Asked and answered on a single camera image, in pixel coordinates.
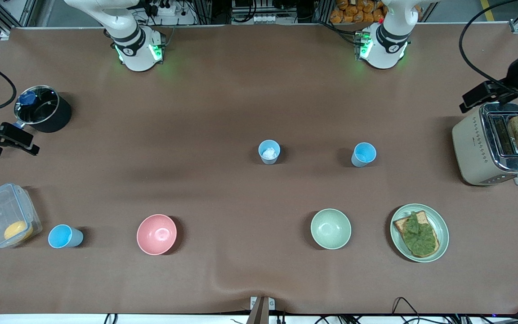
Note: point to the toast slice under lettuce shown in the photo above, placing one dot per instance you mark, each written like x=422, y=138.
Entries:
x=399, y=223

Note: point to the bag of orange bread rolls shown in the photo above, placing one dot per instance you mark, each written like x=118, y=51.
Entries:
x=355, y=11

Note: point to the metal clamp bracket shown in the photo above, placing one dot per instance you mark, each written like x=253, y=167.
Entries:
x=261, y=308

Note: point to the green lettuce leaf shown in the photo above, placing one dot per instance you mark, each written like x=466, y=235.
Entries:
x=421, y=236

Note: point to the pale green plate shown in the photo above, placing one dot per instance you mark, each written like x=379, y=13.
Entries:
x=441, y=229

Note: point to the white power strip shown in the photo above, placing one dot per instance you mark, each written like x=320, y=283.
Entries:
x=167, y=8

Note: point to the glass pot lid blue knob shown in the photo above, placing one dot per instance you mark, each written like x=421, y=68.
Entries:
x=28, y=98

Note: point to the yellow round food piece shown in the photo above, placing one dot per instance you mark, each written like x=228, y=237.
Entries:
x=17, y=231

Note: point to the light blue plastic cup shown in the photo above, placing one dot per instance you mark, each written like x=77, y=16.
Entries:
x=269, y=152
x=363, y=154
x=63, y=236

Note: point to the brown table cover mat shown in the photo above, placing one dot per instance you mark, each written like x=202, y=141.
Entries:
x=259, y=90

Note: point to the pink bowl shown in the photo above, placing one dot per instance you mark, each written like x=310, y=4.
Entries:
x=156, y=234

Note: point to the pale green bowl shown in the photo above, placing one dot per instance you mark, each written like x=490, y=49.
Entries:
x=331, y=228

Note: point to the beige chrome toaster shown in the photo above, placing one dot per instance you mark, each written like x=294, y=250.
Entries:
x=475, y=148

